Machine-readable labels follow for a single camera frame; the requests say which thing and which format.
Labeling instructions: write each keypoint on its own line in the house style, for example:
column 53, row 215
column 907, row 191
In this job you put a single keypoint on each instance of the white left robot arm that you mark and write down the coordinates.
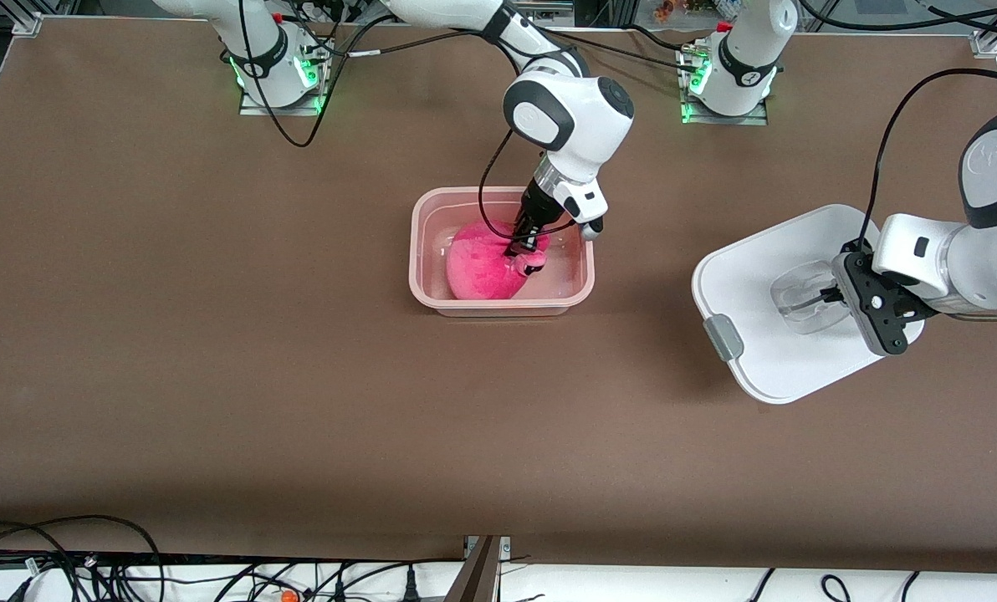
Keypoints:
column 988, row 251

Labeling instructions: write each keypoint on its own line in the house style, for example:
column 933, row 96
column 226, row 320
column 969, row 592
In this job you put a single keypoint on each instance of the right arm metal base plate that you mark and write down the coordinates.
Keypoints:
column 314, row 84

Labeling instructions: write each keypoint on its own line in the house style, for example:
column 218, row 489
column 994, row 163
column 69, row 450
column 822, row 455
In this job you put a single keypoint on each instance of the black power plug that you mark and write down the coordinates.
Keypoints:
column 411, row 585

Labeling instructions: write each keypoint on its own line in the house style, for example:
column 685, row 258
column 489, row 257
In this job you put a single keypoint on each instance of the aluminium frame profile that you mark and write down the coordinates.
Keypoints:
column 988, row 43

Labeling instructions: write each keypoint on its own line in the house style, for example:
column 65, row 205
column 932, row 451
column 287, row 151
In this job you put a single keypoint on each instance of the colourful background toys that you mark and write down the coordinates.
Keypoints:
column 682, row 7

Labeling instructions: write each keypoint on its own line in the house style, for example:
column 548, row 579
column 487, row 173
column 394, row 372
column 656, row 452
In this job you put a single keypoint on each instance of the pink translucent plastic box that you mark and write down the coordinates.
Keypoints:
column 432, row 251

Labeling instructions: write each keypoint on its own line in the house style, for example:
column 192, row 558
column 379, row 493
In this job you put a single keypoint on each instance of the pink plush toy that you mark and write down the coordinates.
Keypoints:
column 482, row 267

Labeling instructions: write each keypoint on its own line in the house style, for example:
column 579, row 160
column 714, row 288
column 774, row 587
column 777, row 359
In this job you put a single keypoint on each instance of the brown table support post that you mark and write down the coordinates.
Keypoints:
column 475, row 573

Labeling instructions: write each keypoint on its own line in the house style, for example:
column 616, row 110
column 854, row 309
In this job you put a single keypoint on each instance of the grey metal frame bracket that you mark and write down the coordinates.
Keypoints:
column 561, row 7

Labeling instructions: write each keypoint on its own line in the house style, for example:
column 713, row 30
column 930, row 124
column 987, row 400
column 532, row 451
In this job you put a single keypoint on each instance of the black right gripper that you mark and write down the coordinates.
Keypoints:
column 534, row 209

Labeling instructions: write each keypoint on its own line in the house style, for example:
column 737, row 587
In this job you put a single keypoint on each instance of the white box lid grey clips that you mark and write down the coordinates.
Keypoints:
column 749, row 334

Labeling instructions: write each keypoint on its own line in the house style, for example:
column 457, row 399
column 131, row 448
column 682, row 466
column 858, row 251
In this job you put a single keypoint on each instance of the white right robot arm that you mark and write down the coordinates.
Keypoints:
column 578, row 109

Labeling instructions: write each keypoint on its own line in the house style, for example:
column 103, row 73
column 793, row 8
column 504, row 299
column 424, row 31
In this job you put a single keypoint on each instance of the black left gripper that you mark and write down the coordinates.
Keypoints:
column 830, row 294

